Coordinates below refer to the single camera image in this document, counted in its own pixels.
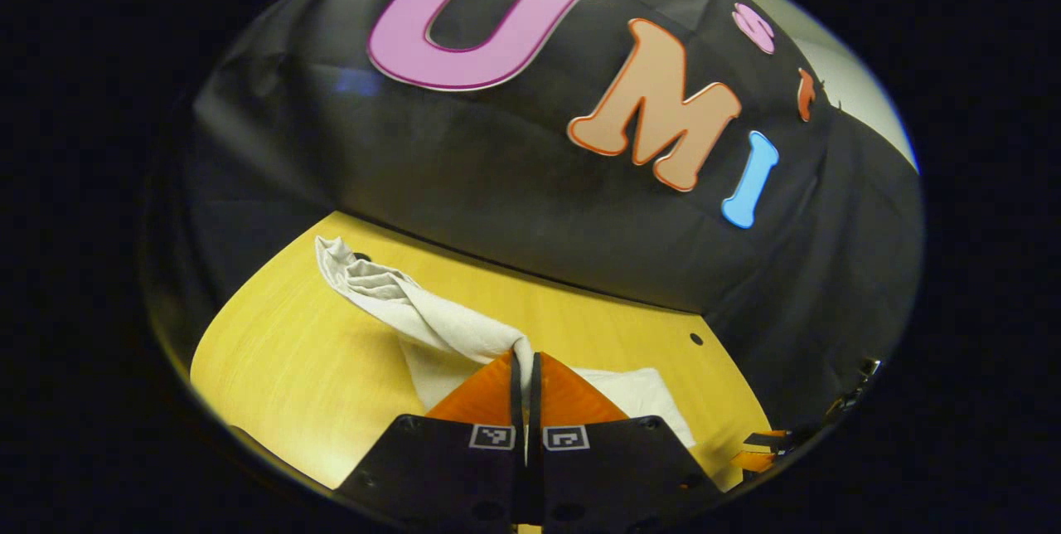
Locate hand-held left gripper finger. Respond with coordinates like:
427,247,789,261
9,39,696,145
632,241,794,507
530,350,723,528
335,350,526,529

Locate white jeans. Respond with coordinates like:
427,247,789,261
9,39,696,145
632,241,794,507
314,235,698,449

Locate black backdrop cloth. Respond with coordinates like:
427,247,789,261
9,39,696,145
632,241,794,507
141,0,925,435

